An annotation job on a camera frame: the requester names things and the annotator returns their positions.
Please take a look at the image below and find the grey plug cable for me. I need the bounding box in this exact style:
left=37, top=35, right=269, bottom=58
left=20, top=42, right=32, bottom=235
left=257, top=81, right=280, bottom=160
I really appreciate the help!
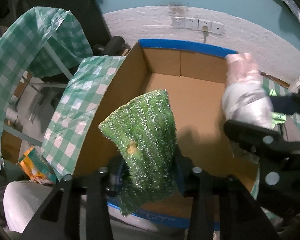
left=201, top=26, right=210, bottom=45

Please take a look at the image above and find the white wall socket strip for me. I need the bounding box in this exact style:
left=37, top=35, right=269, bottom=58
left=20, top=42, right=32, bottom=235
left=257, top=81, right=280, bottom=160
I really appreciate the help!
left=171, top=16, right=224, bottom=35

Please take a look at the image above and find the black cylinder object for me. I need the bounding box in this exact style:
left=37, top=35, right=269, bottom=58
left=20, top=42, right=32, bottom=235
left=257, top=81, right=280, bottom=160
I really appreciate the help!
left=93, top=36, right=125, bottom=56

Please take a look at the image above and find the green checkered plastic sheet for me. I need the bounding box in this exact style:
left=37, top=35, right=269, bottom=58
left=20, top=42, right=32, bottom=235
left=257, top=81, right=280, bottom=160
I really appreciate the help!
left=0, top=7, right=93, bottom=170

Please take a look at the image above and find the orange snack package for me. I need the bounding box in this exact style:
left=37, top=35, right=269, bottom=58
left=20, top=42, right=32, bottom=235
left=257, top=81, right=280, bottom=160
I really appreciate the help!
left=18, top=147, right=57, bottom=185

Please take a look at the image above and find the white pink soft doll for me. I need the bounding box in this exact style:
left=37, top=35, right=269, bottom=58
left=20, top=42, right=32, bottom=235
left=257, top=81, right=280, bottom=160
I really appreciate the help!
left=222, top=53, right=273, bottom=129

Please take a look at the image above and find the blue edged cardboard box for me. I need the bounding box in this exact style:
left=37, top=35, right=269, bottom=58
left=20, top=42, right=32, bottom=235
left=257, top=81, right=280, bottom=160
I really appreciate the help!
left=72, top=38, right=261, bottom=230

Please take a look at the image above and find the green checkered tablecloth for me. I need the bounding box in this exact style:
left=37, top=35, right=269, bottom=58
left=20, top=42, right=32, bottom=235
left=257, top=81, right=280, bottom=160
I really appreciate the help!
left=40, top=56, right=125, bottom=179

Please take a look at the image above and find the white paper roll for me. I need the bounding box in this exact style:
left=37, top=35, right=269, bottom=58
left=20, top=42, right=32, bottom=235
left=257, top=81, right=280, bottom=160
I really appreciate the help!
left=3, top=181, right=52, bottom=233

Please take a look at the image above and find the green sparkly scrubber cloth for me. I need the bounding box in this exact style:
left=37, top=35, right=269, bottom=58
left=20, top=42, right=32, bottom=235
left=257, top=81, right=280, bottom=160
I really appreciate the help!
left=98, top=89, right=177, bottom=216

